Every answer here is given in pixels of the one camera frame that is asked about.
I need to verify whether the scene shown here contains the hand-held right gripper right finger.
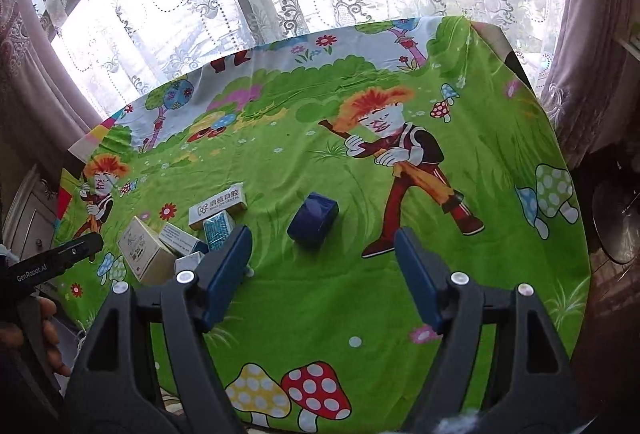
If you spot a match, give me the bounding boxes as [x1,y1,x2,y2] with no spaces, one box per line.
[394,227,583,434]

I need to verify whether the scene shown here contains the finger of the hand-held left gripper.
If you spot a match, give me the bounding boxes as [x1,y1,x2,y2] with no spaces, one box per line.
[47,233,105,271]

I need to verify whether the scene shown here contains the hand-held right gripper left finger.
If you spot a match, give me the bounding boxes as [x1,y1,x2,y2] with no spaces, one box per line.
[62,225,253,434]

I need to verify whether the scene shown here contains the dark blue box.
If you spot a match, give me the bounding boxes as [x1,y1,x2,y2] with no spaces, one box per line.
[286,192,340,249]

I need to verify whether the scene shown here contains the person's left hand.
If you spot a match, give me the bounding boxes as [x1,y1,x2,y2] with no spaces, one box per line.
[0,298,72,377]

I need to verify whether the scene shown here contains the small white box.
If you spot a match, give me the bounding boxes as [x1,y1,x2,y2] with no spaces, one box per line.
[174,251,207,275]

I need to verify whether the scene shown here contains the teal patterned box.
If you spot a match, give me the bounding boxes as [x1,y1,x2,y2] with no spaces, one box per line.
[202,212,236,252]

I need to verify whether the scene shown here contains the white and blue box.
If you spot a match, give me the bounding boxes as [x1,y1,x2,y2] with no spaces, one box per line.
[158,221,209,257]

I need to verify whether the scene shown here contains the cream ornate dressing table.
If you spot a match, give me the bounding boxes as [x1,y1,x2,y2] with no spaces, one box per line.
[0,164,61,265]

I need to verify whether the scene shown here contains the cream cardboard box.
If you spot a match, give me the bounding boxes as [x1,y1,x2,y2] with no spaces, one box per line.
[118,216,177,285]

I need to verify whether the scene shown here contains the long white printed box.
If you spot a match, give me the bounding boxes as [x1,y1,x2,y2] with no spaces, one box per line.
[188,184,249,231]

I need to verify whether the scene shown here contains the green cartoon printed cloth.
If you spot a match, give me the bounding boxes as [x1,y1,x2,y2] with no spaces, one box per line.
[52,15,592,432]

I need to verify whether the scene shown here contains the brown patterned curtain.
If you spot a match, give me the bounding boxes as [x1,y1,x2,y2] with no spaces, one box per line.
[0,0,103,179]
[540,0,640,155]

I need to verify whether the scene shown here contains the dark round metal base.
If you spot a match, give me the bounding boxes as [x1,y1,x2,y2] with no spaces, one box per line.
[591,176,640,265]

